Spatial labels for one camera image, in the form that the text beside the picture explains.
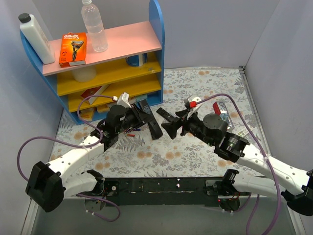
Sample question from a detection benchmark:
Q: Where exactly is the yellow box bottom shelf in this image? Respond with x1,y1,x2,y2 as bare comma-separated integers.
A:
80,107,95,122

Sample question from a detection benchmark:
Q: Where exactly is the blue white can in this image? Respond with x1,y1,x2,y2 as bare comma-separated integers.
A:
126,53,147,67

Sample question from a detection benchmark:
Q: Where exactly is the red white carton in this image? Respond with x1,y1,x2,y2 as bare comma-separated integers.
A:
80,85,109,105

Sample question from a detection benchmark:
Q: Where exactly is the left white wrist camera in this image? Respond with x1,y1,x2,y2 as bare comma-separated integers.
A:
112,92,131,108

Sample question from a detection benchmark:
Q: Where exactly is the white jar on shelf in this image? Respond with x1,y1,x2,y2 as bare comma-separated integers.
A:
71,66,97,83

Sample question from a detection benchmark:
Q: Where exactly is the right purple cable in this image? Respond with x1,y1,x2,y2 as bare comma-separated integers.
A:
195,93,282,235

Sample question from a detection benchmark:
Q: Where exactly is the blue pink yellow shelf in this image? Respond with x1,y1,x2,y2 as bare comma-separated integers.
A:
21,0,165,124

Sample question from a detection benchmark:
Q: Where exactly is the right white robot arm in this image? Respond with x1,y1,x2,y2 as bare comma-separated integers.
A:
157,108,313,216

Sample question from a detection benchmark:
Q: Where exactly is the orange razor box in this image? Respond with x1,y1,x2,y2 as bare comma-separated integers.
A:
59,33,87,68

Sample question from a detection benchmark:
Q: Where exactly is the slim black remote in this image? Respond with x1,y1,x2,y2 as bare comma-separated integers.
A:
156,108,175,122

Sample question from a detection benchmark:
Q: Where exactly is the white bottle black cap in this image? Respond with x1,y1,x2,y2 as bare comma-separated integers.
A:
18,13,55,64

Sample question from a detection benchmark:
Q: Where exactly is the pile of small batteries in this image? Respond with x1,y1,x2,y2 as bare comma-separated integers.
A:
124,127,141,134

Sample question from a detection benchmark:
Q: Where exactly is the large black remote control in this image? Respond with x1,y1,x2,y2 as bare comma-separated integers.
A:
138,99,163,140

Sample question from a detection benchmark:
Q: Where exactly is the small white remote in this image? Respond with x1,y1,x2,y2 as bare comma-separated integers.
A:
236,129,249,138

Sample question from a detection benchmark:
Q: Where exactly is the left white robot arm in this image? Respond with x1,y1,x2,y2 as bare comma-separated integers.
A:
25,100,154,212

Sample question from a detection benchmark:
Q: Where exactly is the red toothpaste box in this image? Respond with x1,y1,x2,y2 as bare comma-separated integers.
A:
212,100,234,132

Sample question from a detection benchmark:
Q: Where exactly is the clear plastic water bottle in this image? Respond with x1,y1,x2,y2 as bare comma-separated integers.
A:
81,0,108,52

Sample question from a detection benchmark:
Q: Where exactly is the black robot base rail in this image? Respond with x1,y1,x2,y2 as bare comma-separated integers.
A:
80,171,245,209

